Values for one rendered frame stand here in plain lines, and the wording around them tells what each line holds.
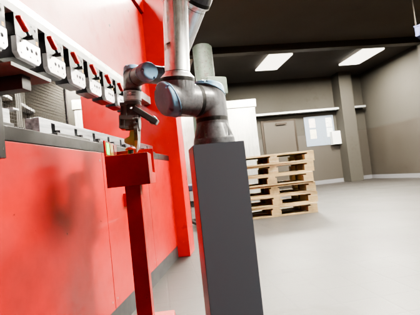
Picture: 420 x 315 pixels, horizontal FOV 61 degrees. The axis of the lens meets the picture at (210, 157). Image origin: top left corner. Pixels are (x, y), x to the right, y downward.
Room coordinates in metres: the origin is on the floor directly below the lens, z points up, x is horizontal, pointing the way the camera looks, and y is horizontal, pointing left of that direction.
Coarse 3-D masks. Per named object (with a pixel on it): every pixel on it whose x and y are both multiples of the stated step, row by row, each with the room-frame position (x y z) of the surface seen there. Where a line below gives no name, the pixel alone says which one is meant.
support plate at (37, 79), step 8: (0, 64) 0.87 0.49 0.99; (8, 64) 0.87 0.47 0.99; (16, 64) 0.89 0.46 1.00; (0, 72) 0.92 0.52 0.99; (8, 72) 0.92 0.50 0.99; (16, 72) 0.93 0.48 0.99; (24, 72) 0.94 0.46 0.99; (32, 72) 0.96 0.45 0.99; (32, 80) 1.01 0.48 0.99; (40, 80) 1.01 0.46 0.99; (48, 80) 1.03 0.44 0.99
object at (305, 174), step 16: (272, 160) 4.98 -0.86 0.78; (288, 160) 5.76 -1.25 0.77; (304, 160) 5.02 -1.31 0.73; (256, 176) 4.97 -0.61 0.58; (272, 176) 4.98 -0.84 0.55; (304, 176) 5.00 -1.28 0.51; (256, 192) 5.74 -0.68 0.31; (272, 192) 5.00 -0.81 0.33; (288, 192) 5.01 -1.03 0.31; (304, 192) 5.02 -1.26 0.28; (256, 208) 4.95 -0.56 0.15; (272, 208) 4.97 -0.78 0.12; (288, 208) 5.67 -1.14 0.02; (304, 208) 5.34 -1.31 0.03
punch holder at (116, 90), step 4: (112, 84) 2.28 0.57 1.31; (116, 84) 2.30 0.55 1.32; (116, 88) 2.29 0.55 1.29; (116, 92) 2.28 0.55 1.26; (120, 92) 2.35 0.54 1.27; (116, 96) 2.28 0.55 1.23; (120, 96) 2.33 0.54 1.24; (116, 100) 2.28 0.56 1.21; (120, 100) 2.33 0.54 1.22; (108, 104) 2.29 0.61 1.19; (112, 104) 2.28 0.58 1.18; (116, 104) 2.29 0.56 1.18; (112, 108) 2.35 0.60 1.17; (116, 108) 2.36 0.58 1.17; (120, 108) 2.38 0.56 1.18
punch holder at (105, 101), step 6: (102, 72) 2.08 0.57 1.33; (102, 78) 2.08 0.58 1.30; (102, 84) 2.08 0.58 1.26; (108, 84) 2.15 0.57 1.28; (102, 90) 2.08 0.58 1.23; (108, 90) 2.14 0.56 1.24; (102, 96) 2.08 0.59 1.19; (108, 96) 2.13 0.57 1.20; (96, 102) 2.14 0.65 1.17; (102, 102) 2.16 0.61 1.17; (108, 102) 2.18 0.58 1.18
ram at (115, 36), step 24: (0, 0) 1.22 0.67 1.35; (24, 0) 1.36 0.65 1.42; (48, 0) 1.54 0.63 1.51; (72, 0) 1.78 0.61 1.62; (96, 0) 2.10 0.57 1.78; (120, 0) 2.55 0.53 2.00; (72, 24) 1.75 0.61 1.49; (96, 24) 2.06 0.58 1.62; (120, 24) 2.49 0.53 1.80; (72, 48) 1.73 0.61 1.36; (96, 48) 2.03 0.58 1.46; (120, 48) 2.44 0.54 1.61; (144, 48) 3.10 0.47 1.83; (120, 72) 2.40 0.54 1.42
